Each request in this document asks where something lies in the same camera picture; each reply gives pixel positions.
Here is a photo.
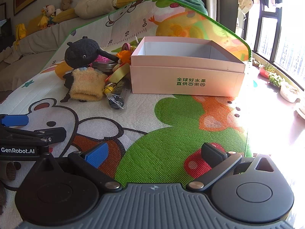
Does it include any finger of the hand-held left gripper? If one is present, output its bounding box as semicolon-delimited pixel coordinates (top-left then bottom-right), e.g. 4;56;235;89
0;114;29;127
0;127;67;146

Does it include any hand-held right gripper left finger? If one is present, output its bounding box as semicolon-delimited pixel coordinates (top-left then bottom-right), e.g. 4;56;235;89
36;142;122;192

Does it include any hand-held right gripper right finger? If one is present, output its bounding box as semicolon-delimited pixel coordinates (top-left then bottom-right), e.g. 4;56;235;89
186;143;275;192

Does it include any brown cardboard box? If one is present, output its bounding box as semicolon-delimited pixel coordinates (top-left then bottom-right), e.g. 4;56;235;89
130;36;246;97

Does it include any orange plastic shell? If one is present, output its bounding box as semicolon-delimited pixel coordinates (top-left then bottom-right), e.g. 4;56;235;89
116;50;131;64

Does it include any cartoon printed play mat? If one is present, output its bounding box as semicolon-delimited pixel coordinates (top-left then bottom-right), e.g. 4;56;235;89
0;0;253;229

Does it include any yellow knit sock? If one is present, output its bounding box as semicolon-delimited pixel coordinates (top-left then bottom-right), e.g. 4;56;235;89
69;68;109;101

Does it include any yellow green tape roll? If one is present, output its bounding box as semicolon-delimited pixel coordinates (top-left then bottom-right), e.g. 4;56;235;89
110;64;131;81

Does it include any yellow plush toy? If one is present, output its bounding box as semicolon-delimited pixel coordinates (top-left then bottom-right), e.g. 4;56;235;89
15;23;26;46

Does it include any silver metal tin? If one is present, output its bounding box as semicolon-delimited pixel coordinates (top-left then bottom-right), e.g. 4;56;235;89
92;61;117;73

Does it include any black plush toy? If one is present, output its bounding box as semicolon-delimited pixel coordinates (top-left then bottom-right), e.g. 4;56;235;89
64;36;120;68

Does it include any small green potted plant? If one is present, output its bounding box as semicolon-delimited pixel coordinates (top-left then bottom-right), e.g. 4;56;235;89
268;73;284;88

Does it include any red potted plant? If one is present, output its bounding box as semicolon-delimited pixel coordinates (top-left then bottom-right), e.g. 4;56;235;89
258;63;275;78

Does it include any white plant pot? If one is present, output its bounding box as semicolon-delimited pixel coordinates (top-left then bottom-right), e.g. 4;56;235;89
280;82;301;103

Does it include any doll in yellow clothes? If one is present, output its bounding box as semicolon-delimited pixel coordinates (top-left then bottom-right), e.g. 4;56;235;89
39;5;58;30

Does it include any yellow banana pillow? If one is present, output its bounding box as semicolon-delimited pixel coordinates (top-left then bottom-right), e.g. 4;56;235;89
114;0;153;9
51;8;77;24

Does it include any brown rabbit plush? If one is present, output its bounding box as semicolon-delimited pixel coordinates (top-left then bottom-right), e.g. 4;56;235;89
60;0;74;11

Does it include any cream pillow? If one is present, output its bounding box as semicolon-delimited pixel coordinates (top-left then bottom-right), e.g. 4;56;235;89
74;0;118;19

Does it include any grey curtain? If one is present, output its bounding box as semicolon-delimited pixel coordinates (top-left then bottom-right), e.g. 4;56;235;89
205;0;241;30

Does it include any black window frame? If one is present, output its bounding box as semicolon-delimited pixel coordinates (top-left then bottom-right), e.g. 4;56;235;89
243;0;305;92

